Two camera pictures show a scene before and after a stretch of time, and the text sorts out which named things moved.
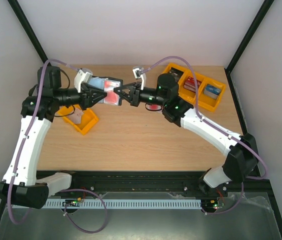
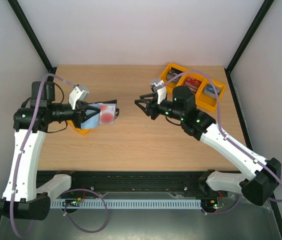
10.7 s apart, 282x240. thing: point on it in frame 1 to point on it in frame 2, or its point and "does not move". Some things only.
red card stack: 190,85 does not move
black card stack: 176,73 does not move
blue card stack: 212,91 does not move
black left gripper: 89,96 to 81,115
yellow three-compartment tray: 209,90 does not move
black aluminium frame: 146,182 does not move
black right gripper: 134,94 to 152,109
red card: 112,97 to 107,114
